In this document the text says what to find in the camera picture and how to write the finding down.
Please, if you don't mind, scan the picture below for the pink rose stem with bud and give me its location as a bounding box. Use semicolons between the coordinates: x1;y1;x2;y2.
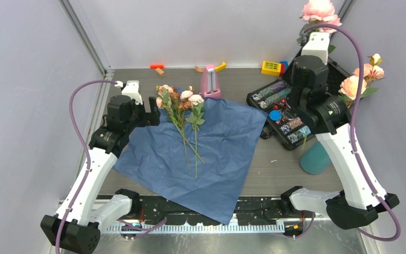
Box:
156;85;205;162

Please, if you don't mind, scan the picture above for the brown rose stem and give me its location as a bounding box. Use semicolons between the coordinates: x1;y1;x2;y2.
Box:
170;92;191;170

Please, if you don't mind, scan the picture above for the pale pink double rose stem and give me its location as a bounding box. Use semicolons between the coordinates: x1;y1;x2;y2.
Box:
180;86;205;178

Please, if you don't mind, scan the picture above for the large pink peony stem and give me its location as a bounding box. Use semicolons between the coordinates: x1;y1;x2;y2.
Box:
297;0;342;46

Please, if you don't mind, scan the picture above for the peach rose bud stem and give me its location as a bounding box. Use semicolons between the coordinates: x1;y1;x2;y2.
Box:
301;53;386;151

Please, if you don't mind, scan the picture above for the dark blue wrapping paper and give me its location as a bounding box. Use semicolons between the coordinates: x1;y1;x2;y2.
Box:
114;98;267;224

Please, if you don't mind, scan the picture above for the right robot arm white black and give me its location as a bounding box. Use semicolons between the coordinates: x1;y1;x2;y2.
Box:
280;32;399;230

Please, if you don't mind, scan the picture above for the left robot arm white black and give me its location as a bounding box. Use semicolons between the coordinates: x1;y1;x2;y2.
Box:
40;80;160;253

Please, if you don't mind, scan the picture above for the teal cylindrical vase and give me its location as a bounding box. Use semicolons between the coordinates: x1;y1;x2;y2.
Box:
300;141;331;175

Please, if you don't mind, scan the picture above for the blue toy block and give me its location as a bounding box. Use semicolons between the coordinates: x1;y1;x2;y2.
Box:
280;61;289;69

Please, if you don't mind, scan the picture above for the small wooden block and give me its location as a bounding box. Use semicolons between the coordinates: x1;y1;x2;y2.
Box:
155;68;165;77

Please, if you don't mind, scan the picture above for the yellow toy block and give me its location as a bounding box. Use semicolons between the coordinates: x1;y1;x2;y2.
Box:
261;61;285;77

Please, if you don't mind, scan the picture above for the blue round chip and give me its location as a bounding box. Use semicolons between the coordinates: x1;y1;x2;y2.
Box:
269;110;282;122

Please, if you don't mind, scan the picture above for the wooden curved block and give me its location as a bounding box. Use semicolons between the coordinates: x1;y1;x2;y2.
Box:
193;66;205;72

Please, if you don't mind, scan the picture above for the black poker chip case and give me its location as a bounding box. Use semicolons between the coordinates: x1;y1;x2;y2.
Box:
246;52;352;150

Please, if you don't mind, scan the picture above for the pink metronome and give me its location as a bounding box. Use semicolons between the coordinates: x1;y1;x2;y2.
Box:
200;65;222;99

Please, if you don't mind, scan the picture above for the yellow curved block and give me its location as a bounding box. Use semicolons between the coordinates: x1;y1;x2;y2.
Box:
215;61;227;72

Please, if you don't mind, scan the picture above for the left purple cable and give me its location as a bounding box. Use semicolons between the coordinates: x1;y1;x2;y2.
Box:
54;79;167;254

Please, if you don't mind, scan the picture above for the purple cable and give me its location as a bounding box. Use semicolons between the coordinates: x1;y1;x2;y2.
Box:
274;23;402;242
54;79;167;254

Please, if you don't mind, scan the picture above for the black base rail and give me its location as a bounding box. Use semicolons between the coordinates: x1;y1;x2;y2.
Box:
122;196;312;226

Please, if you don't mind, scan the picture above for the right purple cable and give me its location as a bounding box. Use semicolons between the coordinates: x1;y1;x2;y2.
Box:
274;23;402;242

